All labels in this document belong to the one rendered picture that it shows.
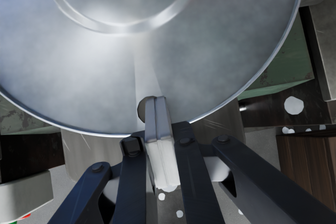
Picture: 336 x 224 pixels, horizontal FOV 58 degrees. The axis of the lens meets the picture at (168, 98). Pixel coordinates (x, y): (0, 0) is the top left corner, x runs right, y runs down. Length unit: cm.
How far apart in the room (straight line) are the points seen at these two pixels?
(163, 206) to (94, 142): 82
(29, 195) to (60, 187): 61
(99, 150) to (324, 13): 32
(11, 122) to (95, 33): 21
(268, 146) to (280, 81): 68
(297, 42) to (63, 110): 29
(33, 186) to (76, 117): 27
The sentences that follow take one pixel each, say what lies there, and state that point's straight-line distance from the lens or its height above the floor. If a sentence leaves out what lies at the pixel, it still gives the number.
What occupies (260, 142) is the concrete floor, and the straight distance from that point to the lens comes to 105.
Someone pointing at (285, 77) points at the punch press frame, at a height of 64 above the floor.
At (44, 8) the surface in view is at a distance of 27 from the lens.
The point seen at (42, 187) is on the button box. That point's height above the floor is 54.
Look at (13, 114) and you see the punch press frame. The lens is 42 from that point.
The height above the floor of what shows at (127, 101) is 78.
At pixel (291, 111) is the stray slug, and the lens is 39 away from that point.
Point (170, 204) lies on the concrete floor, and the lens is 104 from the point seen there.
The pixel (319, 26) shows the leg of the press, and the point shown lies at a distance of 43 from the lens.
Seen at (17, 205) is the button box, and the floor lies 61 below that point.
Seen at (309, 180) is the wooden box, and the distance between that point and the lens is 87.
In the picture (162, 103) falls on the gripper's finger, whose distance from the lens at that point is 20.
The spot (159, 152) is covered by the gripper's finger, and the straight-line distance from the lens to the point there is 16.
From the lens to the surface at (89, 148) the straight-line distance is 24.
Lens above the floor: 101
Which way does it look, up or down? 84 degrees down
